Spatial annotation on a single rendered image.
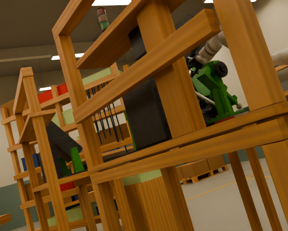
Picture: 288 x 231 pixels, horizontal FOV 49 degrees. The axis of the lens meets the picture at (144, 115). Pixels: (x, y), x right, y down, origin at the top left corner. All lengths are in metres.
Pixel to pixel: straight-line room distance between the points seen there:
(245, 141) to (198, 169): 6.70
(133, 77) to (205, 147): 0.50
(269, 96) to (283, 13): 7.32
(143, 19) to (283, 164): 0.88
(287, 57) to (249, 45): 0.71
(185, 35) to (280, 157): 0.55
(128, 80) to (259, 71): 0.69
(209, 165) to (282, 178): 7.04
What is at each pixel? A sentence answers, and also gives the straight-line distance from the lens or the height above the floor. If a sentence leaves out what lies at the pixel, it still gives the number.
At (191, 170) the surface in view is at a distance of 7.76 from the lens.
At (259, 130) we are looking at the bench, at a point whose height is 0.81.
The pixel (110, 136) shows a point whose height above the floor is 1.29.
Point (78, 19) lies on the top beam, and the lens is 2.26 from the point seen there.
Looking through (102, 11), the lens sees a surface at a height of 1.71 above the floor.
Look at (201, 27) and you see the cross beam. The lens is 1.20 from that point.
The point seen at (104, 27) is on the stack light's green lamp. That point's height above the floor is 1.61.
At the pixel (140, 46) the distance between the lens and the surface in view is 1.68.
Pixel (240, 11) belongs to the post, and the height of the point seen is 1.21.
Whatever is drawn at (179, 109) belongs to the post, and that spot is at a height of 0.99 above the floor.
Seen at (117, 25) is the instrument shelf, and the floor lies 1.50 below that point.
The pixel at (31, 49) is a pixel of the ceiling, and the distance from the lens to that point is 9.17.
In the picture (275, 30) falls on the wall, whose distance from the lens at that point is 8.50.
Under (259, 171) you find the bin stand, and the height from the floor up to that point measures 0.53.
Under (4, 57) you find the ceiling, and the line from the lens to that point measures 9.01.
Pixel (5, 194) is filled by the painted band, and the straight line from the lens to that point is 10.31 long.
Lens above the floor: 0.82
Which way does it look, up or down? 8 degrees up
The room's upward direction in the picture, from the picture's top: 16 degrees counter-clockwise
